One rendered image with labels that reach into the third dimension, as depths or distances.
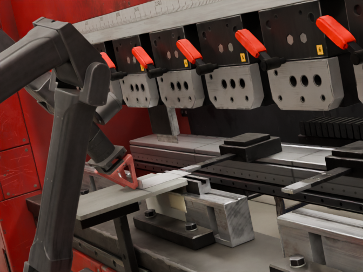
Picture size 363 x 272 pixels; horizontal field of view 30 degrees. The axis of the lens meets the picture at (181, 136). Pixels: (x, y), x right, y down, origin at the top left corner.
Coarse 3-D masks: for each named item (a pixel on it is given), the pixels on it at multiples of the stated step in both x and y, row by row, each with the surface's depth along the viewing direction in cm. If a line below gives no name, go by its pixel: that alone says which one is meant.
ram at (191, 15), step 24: (24, 0) 212; (48, 0) 194; (72, 0) 178; (96, 0) 165; (120, 0) 153; (144, 0) 143; (240, 0) 114; (264, 0) 108; (288, 0) 103; (24, 24) 218; (144, 24) 146; (168, 24) 137
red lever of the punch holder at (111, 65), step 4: (104, 56) 162; (108, 60) 161; (108, 64) 160; (112, 64) 160; (112, 68) 160; (112, 72) 158; (116, 72) 158; (120, 72) 158; (124, 72) 159; (112, 76) 157; (116, 76) 157; (120, 76) 158; (124, 76) 159; (112, 80) 158
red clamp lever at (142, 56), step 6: (138, 48) 145; (138, 54) 144; (144, 54) 144; (138, 60) 144; (144, 60) 142; (150, 60) 142; (144, 66) 142; (150, 66) 142; (150, 72) 140; (156, 72) 140; (162, 72) 141; (150, 78) 140
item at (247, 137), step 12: (228, 144) 172; (240, 144) 167; (252, 144) 166; (264, 144) 167; (276, 144) 168; (228, 156) 167; (240, 156) 166; (252, 156) 165; (264, 156) 167; (180, 168) 164; (192, 168) 162
